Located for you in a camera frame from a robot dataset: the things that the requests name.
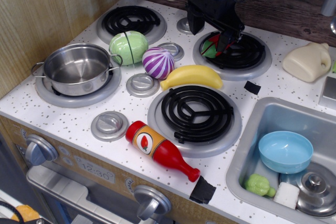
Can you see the silver countertop knob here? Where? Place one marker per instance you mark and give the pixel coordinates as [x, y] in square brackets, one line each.
[176, 50]
[109, 126]
[184, 27]
[142, 85]

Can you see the silver faucet base block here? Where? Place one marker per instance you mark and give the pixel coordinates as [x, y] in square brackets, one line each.
[328, 94]

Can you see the silver middle countertop knob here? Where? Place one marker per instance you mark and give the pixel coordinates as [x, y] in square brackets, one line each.
[142, 85]

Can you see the silver toy faucet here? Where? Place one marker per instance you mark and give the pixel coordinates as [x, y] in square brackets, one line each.
[328, 10]

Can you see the left oven front knob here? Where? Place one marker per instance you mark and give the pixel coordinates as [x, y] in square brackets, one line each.
[39, 150]

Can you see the red toy pepper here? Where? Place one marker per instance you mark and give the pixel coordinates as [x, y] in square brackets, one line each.
[208, 48]

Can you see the front right black burner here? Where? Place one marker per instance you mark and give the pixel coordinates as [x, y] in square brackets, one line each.
[201, 121]

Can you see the silver pot lid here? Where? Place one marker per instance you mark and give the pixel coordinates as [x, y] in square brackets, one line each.
[316, 190]

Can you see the light blue plastic bowl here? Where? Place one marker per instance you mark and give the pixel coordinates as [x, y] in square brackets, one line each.
[285, 152]

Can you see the silver centre countertop knob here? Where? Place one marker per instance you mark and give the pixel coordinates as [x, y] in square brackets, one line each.
[176, 50]

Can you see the red toy ketchup bottle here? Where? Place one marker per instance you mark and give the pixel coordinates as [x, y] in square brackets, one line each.
[159, 149]

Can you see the oven knob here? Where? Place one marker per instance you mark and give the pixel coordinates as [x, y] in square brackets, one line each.
[152, 202]
[39, 150]

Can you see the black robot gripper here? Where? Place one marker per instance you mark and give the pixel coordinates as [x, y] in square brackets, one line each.
[220, 14]

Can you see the beige toy jug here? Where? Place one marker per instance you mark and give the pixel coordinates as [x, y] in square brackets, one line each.
[308, 62]

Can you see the orange object bottom left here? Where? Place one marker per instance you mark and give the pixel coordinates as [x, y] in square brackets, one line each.
[27, 213]

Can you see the purple striped toy onion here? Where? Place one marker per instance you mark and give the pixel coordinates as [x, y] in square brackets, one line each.
[158, 62]

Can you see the back left black burner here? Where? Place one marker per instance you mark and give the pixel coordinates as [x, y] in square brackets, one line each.
[131, 18]

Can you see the silver toy sink basin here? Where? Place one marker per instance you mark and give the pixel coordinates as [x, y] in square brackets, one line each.
[269, 115]

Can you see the green toy cabbage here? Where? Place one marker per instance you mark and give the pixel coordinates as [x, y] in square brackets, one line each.
[130, 46]

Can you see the back right black burner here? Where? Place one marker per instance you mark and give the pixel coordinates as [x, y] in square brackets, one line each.
[246, 59]

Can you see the oven clock display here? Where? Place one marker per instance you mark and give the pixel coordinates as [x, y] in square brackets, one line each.
[95, 169]

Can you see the right oven front knob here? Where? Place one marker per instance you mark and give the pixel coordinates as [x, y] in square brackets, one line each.
[152, 202]

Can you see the silver front countertop knob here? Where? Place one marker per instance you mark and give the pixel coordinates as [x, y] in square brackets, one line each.
[109, 126]

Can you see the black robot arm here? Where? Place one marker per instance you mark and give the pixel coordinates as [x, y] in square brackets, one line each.
[221, 14]

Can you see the green toy vegetable in sink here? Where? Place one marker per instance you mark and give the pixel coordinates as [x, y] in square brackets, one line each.
[259, 185]

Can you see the white cube block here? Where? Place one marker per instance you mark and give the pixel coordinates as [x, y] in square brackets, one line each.
[287, 195]

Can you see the silver metal pan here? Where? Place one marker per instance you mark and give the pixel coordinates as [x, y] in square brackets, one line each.
[79, 69]

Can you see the silver oven door handle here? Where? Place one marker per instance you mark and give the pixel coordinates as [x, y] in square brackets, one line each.
[80, 203]

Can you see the small black tape patch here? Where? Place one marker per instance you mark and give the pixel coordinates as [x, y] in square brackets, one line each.
[252, 88]

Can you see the yellow toy banana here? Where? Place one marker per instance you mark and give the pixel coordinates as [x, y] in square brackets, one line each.
[192, 74]

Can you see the black tape at edge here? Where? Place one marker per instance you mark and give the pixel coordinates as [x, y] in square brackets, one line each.
[203, 191]

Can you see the black burner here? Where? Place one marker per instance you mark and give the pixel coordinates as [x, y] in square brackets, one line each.
[246, 59]
[201, 121]
[131, 18]

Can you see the silver back countertop knob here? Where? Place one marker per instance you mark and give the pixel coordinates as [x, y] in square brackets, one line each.
[184, 27]

